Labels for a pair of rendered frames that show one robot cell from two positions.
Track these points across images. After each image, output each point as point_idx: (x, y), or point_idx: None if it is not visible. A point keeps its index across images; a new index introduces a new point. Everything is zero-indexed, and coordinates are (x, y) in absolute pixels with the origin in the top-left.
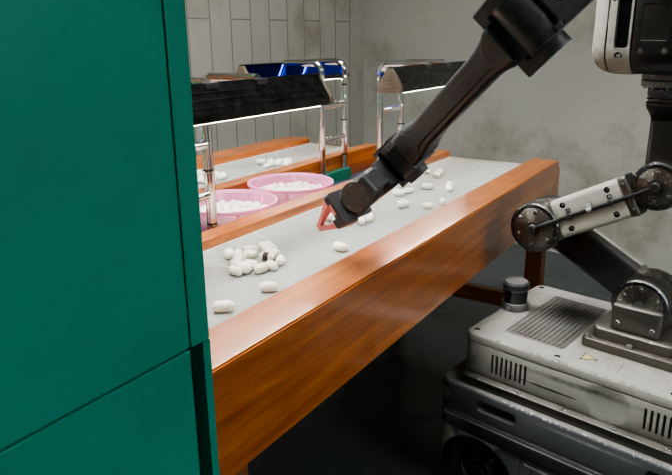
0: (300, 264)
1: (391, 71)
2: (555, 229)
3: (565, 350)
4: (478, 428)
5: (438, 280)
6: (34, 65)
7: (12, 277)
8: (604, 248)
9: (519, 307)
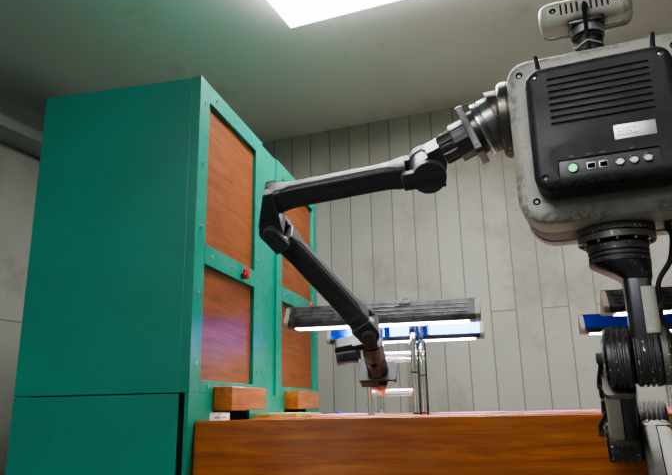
0: None
1: (600, 294)
2: (605, 428)
3: None
4: None
5: (488, 466)
6: (137, 276)
7: (118, 338)
8: (646, 455)
9: None
